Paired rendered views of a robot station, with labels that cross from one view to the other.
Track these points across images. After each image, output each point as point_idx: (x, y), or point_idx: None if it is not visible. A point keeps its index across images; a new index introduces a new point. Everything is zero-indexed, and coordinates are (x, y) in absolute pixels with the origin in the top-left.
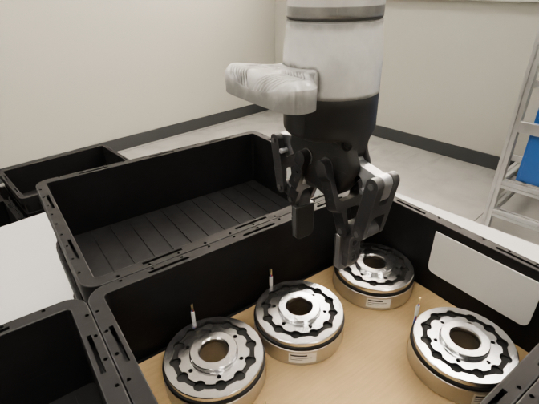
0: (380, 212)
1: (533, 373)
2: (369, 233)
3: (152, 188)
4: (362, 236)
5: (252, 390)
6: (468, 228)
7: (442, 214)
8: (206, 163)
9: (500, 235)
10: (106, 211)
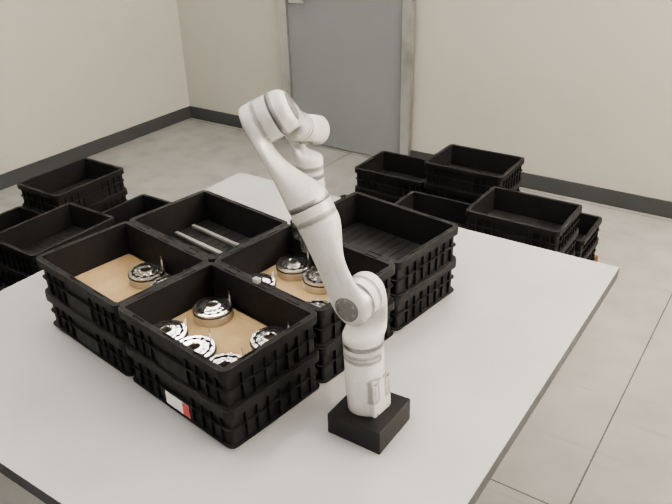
0: (295, 231)
1: (278, 291)
2: (295, 237)
3: (395, 223)
4: (293, 236)
5: (284, 274)
6: (520, 391)
7: (537, 378)
8: (423, 227)
9: (520, 408)
10: (374, 220)
